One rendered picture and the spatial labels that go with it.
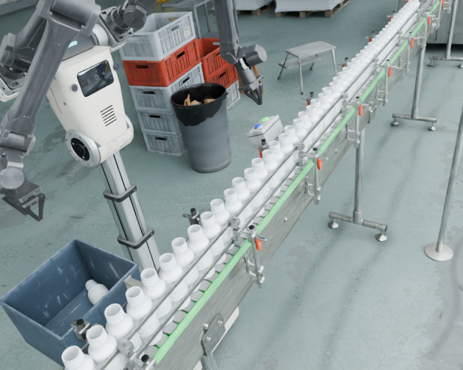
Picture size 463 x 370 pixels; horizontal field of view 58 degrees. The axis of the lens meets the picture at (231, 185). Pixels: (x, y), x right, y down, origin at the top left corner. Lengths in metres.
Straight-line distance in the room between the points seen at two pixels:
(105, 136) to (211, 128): 1.79
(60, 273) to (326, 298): 1.43
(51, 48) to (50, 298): 0.92
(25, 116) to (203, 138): 2.32
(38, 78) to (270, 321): 1.73
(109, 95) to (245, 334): 1.39
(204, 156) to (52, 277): 2.07
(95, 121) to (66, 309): 0.68
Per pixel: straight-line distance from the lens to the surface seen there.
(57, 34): 1.01
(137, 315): 1.02
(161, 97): 3.64
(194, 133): 3.32
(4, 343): 2.81
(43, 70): 1.05
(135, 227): 1.87
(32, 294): 1.59
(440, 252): 2.75
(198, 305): 1.16
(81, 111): 1.53
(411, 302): 2.48
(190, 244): 1.13
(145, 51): 3.55
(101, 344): 0.97
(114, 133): 1.62
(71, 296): 1.69
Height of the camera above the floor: 1.87
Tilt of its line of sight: 34 degrees down
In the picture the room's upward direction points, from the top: 10 degrees counter-clockwise
